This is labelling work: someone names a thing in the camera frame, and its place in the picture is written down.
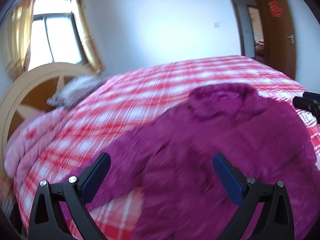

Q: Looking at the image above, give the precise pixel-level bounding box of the magenta quilted down jacket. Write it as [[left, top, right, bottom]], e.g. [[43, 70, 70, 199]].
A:
[[87, 83, 319, 239]]

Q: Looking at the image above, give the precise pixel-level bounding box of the brown wooden door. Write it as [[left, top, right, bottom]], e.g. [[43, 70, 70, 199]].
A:
[[256, 0, 297, 80]]

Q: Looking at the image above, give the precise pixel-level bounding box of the red white plaid bedsheet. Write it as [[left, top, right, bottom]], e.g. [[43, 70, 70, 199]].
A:
[[15, 56, 304, 226]]

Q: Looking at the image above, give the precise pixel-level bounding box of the pink floral folded quilt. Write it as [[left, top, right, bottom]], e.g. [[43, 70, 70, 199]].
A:
[[4, 107, 69, 182]]

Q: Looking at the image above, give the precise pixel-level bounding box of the red paper door decoration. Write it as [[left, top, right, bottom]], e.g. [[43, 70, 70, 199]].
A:
[[268, 1, 283, 17]]

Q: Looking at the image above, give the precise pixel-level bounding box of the beige brown wooden headboard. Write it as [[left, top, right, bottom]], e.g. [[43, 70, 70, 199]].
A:
[[1, 62, 95, 153]]

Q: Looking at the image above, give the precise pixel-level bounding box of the striped grey pillow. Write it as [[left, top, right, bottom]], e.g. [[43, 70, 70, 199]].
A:
[[47, 76, 104, 109]]

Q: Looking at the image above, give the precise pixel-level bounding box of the yellow curtain right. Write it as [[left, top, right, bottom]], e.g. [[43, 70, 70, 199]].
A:
[[71, 0, 106, 74]]

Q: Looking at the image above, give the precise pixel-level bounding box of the yellow curtain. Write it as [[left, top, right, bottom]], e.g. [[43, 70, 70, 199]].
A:
[[1, 0, 35, 80], [71, 0, 106, 74]]

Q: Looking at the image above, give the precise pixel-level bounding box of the yellow curtain left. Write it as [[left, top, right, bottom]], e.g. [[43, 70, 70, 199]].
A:
[[1, 0, 35, 80]]

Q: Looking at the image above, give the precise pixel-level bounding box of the silver door handle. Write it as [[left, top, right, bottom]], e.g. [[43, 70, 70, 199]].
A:
[[287, 34, 295, 44]]

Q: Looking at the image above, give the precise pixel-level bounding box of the window with grey frame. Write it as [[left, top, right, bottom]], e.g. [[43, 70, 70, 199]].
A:
[[28, 13, 85, 71]]

